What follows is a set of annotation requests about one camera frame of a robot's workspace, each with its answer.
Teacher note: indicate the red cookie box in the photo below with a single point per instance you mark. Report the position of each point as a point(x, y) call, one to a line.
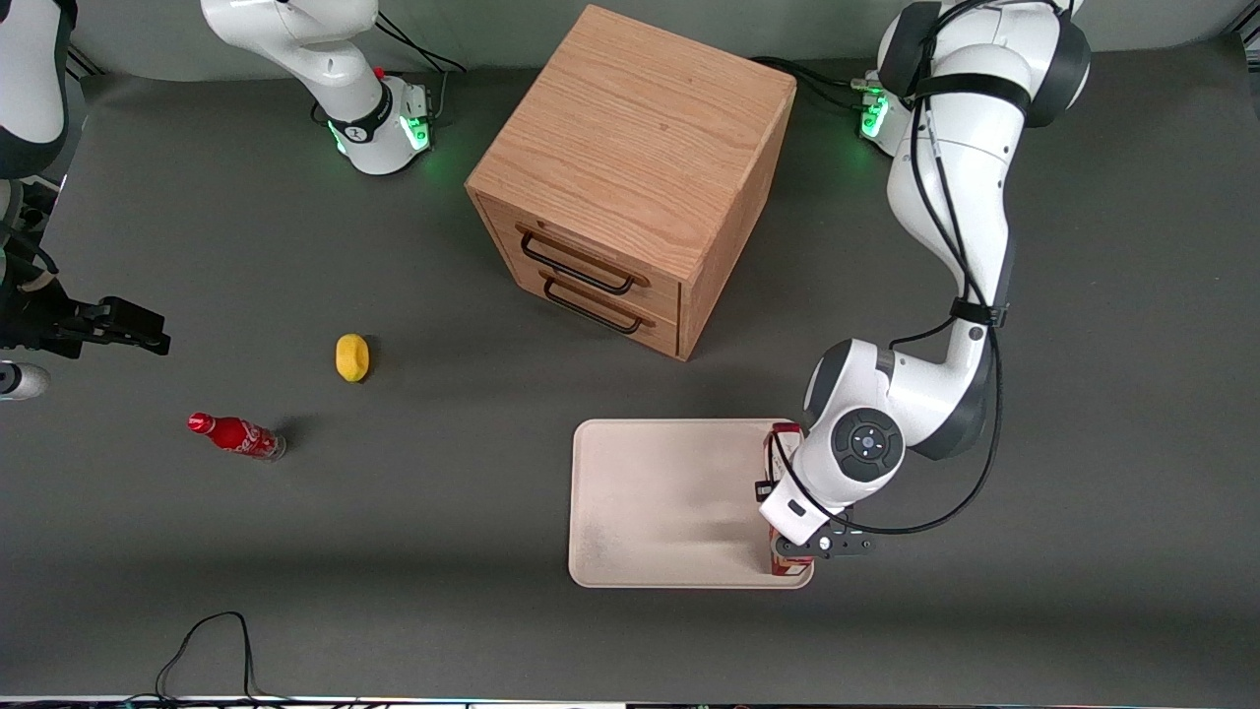
point(785, 448)

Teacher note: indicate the wooden drawer front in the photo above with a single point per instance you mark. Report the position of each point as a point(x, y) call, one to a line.
point(591, 281)
point(571, 320)

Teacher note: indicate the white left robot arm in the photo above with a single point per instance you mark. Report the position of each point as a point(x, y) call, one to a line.
point(945, 177)

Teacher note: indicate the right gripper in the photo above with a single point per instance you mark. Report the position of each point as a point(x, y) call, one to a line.
point(37, 322)

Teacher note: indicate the red cola bottle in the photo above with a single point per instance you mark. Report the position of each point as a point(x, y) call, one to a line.
point(236, 434)

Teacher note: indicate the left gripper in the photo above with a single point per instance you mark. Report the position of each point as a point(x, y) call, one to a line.
point(760, 490)

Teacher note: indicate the aluminium frame post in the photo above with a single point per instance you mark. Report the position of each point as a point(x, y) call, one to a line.
point(84, 62)
point(1250, 37)

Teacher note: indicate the cream plastic tray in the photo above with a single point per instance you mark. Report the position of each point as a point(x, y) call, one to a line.
point(669, 502)

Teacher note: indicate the yellow lemon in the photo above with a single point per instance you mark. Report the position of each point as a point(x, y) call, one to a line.
point(352, 357)

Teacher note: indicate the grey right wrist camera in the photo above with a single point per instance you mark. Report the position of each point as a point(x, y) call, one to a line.
point(22, 381)

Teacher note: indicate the wooden drawer cabinet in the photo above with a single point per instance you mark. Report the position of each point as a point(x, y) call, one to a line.
point(640, 128)

